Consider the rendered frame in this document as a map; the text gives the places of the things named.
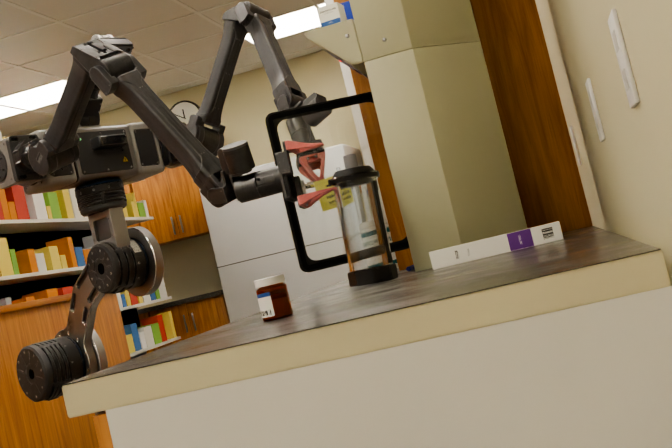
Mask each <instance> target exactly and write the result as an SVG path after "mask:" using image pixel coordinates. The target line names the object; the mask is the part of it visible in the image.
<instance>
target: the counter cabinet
mask: <svg viewBox="0 0 672 448"><path fill-rule="evenodd" d="M93 422H94V426H95V431H96V435H97V440H98V444H99V448H672V286H671V285H670V286H669V287H664V288H659V289H655V290H650V291H646V292H641V293H637V294H632V295H628V296H623V297H619V298H614V299H609V300H605V301H600V302H596V303H591V304H587V305H582V306H578V307H573V308H568V309H564V310H559V311H555V312H550V313H546V314H541V315H537V316H532V317H528V318H523V319H518V320H514V321H509V322H505V323H500V324H496V325H491V326H487V327H482V328H478V329H473V330H468V331H464V332H459V333H455V334H450V335H446V336H441V337H437V338H432V339H427V340H423V341H418V342H414V343H409V344H405V345H400V346H396V347H391V348H387V349H382V350H377V351H373V352H368V353H364V354H359V355H355V356H350V357H346V358H341V359H336V360H332V361H327V362H323V363H318V364H314V365H309V366H305V367H300V368H296V369H291V370H286V371H282V372H277V373H273V374H268V375H264V376H259V377H255V378H250V379H246V380H241V381H236V382H232V383H227V384H223V385H218V386H214V387H209V388H205V389H200V390H195V391H191V392H186V393H182V394H177V395H173V396H168V397H164V398H159V399H155V400H150V401H145V402H141V403H136V404H132V405H127V406H123V407H118V408H114V409H109V410H105V411H104V412H102V413H100V414H97V415H95V416H93Z"/></svg>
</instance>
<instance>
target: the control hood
mask: <svg viewBox="0 0 672 448"><path fill-rule="evenodd" d="M304 35H305V36H306V38H307V39H309V40H310V41H311V42H313V43H314V44H316V45H317V46H318V47H320V48H321V49H322V50H324V51H325V52H327V53H328V52H329V53H331V54H332V55H334V56H336V57H337V58H339V59H341V60H343V61H344V62H346V63H348V64H349V65H351V66H353V67H355V68H356V69H358V70H359V71H360V72H362V73H363V74H364V75H366V76H367V72H366V68H365V64H364V59H363V55H362V51H361V47H360V43H359V39H358V35H357V31H356V27H355V22H354V20H353V19H349V20H346V21H342V22H339V23H335V24H332V25H328V26H325V27H322V28H318V29H315V30H311V31H308V32H305V34H304ZM329 53H328V54H329ZM331 54H329V55H331ZM332 55H331V56H332ZM332 57H333V56H332ZM367 77H368V76H367Z"/></svg>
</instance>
